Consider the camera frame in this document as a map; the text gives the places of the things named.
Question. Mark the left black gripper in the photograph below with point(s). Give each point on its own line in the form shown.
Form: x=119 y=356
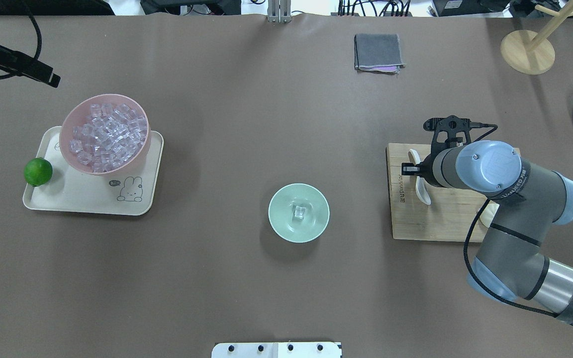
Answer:
x=2 y=55

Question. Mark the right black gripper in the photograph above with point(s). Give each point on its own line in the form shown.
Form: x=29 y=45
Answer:
x=429 y=172

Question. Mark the white ceramic spoon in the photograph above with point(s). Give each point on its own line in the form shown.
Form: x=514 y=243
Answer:
x=420 y=183

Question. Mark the pink bowl of ice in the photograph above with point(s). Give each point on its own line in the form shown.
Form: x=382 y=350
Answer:
x=105 y=134

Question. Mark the clear acrylic ice cube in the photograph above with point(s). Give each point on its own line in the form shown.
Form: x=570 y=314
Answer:
x=299 y=212

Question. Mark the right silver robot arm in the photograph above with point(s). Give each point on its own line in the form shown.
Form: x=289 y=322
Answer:
x=509 y=266

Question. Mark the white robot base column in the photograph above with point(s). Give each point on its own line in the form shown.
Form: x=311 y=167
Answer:
x=278 y=350

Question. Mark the mint green bowl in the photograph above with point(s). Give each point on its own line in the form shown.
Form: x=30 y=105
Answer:
x=280 y=213

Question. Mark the bamboo cutting board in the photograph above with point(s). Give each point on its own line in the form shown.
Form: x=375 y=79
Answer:
x=450 y=214

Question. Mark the green lime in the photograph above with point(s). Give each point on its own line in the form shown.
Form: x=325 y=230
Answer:
x=38 y=171

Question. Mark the grey folded cloth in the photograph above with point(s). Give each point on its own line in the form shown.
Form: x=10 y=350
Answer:
x=378 y=53

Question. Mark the wooden mug tree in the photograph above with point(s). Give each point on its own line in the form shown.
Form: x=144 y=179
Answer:
x=531 y=52

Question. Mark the cream serving tray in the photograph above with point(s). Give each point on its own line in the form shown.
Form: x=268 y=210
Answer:
x=128 y=192

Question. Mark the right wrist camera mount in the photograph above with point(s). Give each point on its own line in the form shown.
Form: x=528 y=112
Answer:
x=452 y=131

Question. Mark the aluminium frame post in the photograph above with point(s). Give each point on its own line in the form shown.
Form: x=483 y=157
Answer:
x=279 y=11

